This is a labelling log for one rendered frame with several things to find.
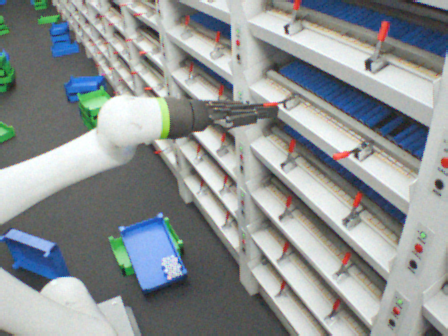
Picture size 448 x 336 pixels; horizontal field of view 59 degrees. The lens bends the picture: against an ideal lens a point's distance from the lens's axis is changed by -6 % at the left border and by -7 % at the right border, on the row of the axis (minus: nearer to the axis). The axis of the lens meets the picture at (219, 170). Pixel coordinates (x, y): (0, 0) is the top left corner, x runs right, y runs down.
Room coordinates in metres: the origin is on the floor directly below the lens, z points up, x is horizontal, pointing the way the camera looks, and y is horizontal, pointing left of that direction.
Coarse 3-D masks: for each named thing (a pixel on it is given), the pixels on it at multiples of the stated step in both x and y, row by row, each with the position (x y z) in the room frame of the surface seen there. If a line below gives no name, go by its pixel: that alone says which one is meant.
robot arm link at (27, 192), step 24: (72, 144) 0.79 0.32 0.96; (96, 144) 0.79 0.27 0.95; (24, 168) 0.71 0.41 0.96; (48, 168) 0.72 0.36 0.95; (72, 168) 0.74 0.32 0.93; (96, 168) 0.77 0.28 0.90; (0, 192) 0.64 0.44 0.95; (24, 192) 0.67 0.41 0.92; (48, 192) 0.70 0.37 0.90; (0, 216) 0.62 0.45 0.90
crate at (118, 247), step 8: (168, 224) 1.53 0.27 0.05; (112, 240) 1.42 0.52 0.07; (120, 240) 1.45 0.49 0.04; (176, 240) 1.45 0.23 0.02; (112, 248) 1.39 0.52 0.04; (120, 248) 1.43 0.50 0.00; (176, 248) 1.36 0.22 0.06; (120, 256) 1.37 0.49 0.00; (120, 264) 1.25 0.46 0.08; (128, 264) 1.32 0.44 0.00; (128, 272) 1.26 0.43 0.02
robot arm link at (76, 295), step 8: (56, 280) 0.72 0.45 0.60; (64, 280) 0.71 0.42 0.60; (72, 280) 0.71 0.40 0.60; (48, 288) 0.69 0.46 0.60; (56, 288) 0.68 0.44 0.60; (64, 288) 0.68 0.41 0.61; (72, 288) 0.68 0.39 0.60; (80, 288) 0.69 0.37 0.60; (48, 296) 0.66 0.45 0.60; (56, 296) 0.65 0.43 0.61; (64, 296) 0.65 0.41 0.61; (72, 296) 0.65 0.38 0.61; (80, 296) 0.66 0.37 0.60; (88, 296) 0.67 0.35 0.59; (64, 304) 0.63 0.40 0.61; (72, 304) 0.63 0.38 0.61; (80, 304) 0.63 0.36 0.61; (88, 304) 0.63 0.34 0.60; (96, 304) 0.66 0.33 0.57
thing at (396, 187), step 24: (264, 72) 1.10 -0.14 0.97; (264, 96) 1.03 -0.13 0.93; (288, 120) 0.93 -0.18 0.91; (312, 120) 0.87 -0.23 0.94; (408, 120) 0.77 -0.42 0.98; (336, 144) 0.76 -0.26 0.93; (360, 168) 0.68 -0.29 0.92; (384, 168) 0.65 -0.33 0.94; (384, 192) 0.62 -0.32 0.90; (408, 192) 0.58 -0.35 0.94
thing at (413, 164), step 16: (272, 80) 1.08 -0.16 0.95; (288, 80) 1.03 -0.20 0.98; (304, 96) 0.94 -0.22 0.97; (320, 112) 0.87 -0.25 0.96; (336, 112) 0.84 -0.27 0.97; (336, 128) 0.80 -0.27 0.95; (352, 128) 0.78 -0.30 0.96; (368, 128) 0.75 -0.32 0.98; (384, 144) 0.69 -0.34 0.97; (384, 160) 0.67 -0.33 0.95; (400, 160) 0.65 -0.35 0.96; (416, 160) 0.62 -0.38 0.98
